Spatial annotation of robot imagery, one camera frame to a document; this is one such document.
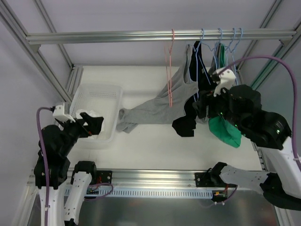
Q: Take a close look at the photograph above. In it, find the white tank top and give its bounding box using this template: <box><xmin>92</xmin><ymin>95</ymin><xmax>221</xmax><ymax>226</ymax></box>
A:
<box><xmin>76</xmin><ymin>109</ymin><xmax>101</xmax><ymax>120</ymax></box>

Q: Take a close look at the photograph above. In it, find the blue hanger of grey top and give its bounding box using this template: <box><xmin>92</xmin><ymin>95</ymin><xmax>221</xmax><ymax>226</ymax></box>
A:
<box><xmin>189</xmin><ymin>40</ymin><xmax>213</xmax><ymax>91</ymax></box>

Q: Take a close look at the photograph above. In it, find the blue hanger of green top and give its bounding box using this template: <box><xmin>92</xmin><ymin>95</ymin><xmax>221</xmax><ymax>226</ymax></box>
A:
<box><xmin>224</xmin><ymin>27</ymin><xmax>238</xmax><ymax>71</ymax></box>

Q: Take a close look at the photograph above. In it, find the white slotted cable duct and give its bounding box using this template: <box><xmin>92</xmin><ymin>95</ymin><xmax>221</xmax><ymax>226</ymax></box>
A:
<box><xmin>64</xmin><ymin>187</ymin><xmax>214</xmax><ymax>199</ymax></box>

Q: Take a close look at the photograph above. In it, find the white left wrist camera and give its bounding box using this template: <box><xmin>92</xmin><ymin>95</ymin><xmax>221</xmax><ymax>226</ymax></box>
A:
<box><xmin>53</xmin><ymin>102</ymin><xmax>75</xmax><ymax>122</ymax></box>

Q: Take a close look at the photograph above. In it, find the blue hanger of black top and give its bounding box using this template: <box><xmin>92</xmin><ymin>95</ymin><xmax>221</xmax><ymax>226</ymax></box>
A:
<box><xmin>209</xmin><ymin>28</ymin><xmax>225</xmax><ymax>73</ymax></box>

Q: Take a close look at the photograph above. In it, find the empty blue hanger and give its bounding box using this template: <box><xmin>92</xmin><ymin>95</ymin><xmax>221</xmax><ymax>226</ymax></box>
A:
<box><xmin>231</xmin><ymin>27</ymin><xmax>244</xmax><ymax>84</ymax></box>

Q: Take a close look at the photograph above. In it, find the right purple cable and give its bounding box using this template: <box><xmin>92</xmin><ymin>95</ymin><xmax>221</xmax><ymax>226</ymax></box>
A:
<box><xmin>218</xmin><ymin>55</ymin><xmax>301</xmax><ymax>170</ymax></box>

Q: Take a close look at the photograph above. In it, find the green tank top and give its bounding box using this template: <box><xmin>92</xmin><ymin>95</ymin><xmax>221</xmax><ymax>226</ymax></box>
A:
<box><xmin>208</xmin><ymin>44</ymin><xmax>242</xmax><ymax>148</ymax></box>

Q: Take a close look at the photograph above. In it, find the white plastic basket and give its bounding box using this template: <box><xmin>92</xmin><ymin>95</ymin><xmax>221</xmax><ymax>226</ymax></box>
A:
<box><xmin>69</xmin><ymin>83</ymin><xmax>123</xmax><ymax>149</ymax></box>

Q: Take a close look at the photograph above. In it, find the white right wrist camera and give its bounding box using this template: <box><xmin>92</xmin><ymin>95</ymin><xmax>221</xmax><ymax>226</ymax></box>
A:
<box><xmin>211</xmin><ymin>68</ymin><xmax>236</xmax><ymax>97</ymax></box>

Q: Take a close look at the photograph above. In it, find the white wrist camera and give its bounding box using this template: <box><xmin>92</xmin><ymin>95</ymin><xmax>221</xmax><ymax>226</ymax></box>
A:
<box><xmin>53</xmin><ymin>102</ymin><xmax>75</xmax><ymax>122</ymax></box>
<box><xmin>211</xmin><ymin>68</ymin><xmax>236</xmax><ymax>97</ymax></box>

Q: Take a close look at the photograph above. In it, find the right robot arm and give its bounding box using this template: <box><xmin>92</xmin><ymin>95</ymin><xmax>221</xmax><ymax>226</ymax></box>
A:
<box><xmin>193</xmin><ymin>85</ymin><xmax>301</xmax><ymax>211</ymax></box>

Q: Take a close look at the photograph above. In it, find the dark grey tank top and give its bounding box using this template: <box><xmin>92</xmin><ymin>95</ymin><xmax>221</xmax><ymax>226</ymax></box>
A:
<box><xmin>198</xmin><ymin>43</ymin><xmax>221</xmax><ymax>124</ymax></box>

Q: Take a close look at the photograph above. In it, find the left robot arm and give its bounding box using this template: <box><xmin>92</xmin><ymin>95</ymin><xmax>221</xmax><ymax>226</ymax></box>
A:
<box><xmin>34</xmin><ymin>112</ymin><xmax>104</xmax><ymax>226</ymax></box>

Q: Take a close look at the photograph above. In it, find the pink wire hanger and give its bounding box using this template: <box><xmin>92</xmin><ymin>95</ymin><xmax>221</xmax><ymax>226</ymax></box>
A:
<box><xmin>164</xmin><ymin>29</ymin><xmax>175</xmax><ymax>108</ymax></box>

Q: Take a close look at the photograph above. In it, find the black tank top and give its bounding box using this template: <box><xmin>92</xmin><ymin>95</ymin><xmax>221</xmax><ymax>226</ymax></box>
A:
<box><xmin>171</xmin><ymin>40</ymin><xmax>218</xmax><ymax>137</ymax></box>

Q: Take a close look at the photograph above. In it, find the aluminium hanging rail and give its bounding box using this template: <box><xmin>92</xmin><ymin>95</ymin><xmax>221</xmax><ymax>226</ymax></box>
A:
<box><xmin>26</xmin><ymin>28</ymin><xmax>297</xmax><ymax>45</ymax></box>

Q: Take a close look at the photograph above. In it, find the aluminium frame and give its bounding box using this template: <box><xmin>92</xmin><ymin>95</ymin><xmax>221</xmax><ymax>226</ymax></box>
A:
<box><xmin>0</xmin><ymin>0</ymin><xmax>301</xmax><ymax>226</ymax></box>

